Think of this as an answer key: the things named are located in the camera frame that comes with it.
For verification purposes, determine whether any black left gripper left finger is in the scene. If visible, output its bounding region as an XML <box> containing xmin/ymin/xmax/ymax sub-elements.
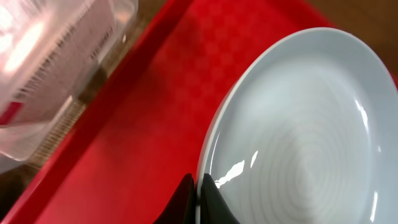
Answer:
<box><xmin>154</xmin><ymin>174</ymin><xmax>196</xmax><ymax>224</ymax></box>

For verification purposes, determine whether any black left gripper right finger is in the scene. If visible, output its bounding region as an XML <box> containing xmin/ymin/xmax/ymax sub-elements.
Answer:
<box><xmin>199</xmin><ymin>174</ymin><xmax>239</xmax><ymax>224</ymax></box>

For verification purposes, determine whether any red serving tray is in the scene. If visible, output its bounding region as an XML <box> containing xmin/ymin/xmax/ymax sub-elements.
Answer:
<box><xmin>4</xmin><ymin>0</ymin><xmax>336</xmax><ymax>223</ymax></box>

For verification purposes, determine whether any light blue plate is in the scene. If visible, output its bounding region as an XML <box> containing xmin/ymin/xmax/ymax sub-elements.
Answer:
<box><xmin>197</xmin><ymin>27</ymin><xmax>397</xmax><ymax>223</ymax></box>

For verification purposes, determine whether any clear plastic bin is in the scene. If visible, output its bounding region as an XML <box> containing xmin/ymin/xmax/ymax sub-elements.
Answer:
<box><xmin>1</xmin><ymin>0</ymin><xmax>139</xmax><ymax>172</ymax></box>

